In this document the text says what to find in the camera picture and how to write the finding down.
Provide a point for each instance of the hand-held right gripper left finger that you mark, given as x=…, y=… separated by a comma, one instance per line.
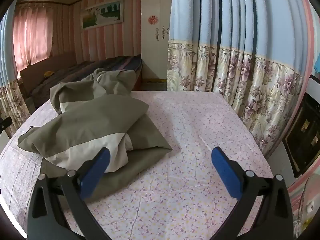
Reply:
x=93, y=172

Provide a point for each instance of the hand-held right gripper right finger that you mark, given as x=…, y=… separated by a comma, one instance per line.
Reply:
x=226, y=172

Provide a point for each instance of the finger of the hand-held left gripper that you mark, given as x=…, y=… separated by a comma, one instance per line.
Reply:
x=4, y=125

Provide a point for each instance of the grey and white garment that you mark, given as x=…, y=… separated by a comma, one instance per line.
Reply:
x=100, y=120

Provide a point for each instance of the pink floral bedsheet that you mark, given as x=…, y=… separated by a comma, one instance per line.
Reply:
x=190, y=135

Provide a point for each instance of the brown bed with headboard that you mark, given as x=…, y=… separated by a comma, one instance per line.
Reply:
x=37, y=70

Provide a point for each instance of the yellow toy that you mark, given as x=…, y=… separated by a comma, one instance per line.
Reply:
x=48, y=74

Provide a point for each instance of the black water dispenser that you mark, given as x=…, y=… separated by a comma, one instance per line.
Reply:
x=303, y=130

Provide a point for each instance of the striped blanket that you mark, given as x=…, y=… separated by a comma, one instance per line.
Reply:
x=75, y=71

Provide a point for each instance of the pink curtain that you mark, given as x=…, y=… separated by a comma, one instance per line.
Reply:
x=32, y=35

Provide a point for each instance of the white wardrobe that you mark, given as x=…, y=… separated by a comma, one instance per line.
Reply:
x=152, y=55

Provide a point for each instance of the blue cloth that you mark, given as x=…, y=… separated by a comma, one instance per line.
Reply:
x=317, y=65

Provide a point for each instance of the red round decal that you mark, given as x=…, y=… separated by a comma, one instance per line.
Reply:
x=152, y=20

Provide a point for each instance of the framed wall picture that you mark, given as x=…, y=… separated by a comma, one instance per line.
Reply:
x=102, y=15

